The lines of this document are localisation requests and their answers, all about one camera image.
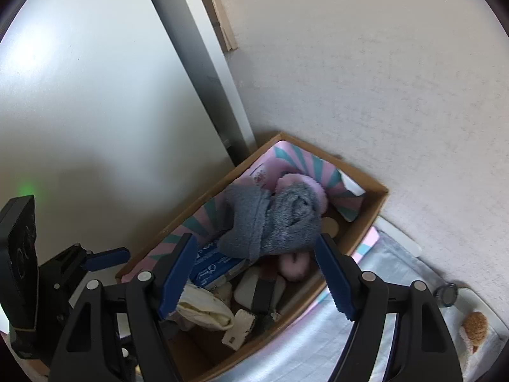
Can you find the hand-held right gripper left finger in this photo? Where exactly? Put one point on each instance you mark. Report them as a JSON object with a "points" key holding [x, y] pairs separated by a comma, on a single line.
{"points": [[179, 270]]}

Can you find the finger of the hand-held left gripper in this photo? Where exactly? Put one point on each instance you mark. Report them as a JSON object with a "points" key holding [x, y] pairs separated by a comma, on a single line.
{"points": [[107, 258]]}

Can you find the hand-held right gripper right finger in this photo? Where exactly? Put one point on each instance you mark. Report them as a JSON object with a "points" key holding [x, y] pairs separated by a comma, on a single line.
{"points": [[334, 274]]}

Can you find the blue tissue packet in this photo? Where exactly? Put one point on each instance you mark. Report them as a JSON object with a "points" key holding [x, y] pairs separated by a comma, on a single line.
{"points": [[214, 266]]}

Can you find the small pink fuzzy scrunchie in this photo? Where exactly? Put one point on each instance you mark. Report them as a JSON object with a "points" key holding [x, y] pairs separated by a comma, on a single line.
{"points": [[294, 266]]}

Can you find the cream floral cloth pouch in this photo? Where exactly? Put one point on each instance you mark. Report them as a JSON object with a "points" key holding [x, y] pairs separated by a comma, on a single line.
{"points": [[202, 306]]}

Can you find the grey fuzzy sock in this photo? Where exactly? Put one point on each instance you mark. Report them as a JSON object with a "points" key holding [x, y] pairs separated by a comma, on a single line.
{"points": [[286, 227]]}

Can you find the white charger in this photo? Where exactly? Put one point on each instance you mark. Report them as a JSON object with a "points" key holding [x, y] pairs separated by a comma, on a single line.
{"points": [[247, 288]]}

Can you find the small black box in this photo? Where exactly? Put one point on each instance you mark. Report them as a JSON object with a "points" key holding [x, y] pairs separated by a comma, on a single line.
{"points": [[264, 292]]}

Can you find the cardboard box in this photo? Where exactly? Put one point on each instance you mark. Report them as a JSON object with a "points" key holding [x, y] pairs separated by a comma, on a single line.
{"points": [[199, 350]]}

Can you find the white plastic clip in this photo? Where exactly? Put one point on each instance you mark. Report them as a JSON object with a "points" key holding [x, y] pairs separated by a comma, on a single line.
{"points": [[238, 328]]}

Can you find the pink fuzzy headband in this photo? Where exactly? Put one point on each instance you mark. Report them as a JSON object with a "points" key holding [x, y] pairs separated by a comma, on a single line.
{"points": [[318, 191]]}

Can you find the pale floral table cloth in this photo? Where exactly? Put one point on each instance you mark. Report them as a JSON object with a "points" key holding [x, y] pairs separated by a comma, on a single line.
{"points": [[318, 346]]}

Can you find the black round lid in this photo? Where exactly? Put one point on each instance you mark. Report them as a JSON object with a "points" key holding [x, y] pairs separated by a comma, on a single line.
{"points": [[447, 294]]}

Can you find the pink teal striped mailer bag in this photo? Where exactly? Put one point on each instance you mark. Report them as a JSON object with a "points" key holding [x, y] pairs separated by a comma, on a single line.
{"points": [[302, 163]]}

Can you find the brown plush ball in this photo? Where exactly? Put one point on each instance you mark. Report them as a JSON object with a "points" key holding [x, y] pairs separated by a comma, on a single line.
{"points": [[475, 324]]}

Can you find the white cabinet panel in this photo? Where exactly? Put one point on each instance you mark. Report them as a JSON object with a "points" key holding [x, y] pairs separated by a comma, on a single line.
{"points": [[99, 87]]}

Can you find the cardboard piece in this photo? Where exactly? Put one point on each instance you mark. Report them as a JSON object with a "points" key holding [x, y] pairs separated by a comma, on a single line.
{"points": [[220, 24]]}

